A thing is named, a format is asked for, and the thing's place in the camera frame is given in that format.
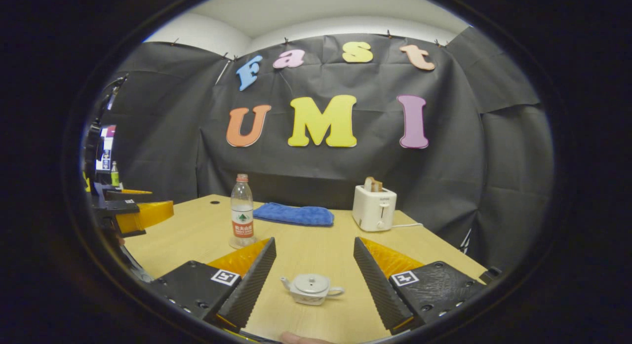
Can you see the green bottle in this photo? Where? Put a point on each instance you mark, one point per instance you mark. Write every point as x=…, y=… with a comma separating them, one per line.
x=115, y=176

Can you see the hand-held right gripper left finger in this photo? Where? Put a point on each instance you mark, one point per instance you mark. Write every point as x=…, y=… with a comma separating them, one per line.
x=252, y=285

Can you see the black backdrop cloth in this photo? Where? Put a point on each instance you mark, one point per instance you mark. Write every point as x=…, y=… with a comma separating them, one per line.
x=345, y=171

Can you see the white toaster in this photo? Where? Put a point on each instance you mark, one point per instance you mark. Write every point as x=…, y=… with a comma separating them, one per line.
x=373, y=208

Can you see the clear plastic water bottle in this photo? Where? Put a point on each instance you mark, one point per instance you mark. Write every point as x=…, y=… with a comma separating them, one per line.
x=242, y=210

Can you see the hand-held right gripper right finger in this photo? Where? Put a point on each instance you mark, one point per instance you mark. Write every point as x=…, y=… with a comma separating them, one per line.
x=380, y=285

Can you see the blue towel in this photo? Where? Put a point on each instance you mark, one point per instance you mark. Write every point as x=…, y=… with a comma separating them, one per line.
x=296, y=214

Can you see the toasted bread slice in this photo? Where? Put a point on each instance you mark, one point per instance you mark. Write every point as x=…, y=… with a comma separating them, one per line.
x=373, y=184

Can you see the white ceramic teacup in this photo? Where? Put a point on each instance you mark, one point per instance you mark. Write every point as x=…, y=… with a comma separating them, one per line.
x=311, y=297

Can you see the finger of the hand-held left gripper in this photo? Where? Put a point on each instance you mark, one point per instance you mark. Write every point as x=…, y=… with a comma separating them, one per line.
x=118, y=207
x=116, y=195

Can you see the wall screen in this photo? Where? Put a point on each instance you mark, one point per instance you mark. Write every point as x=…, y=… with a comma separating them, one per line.
x=106, y=149

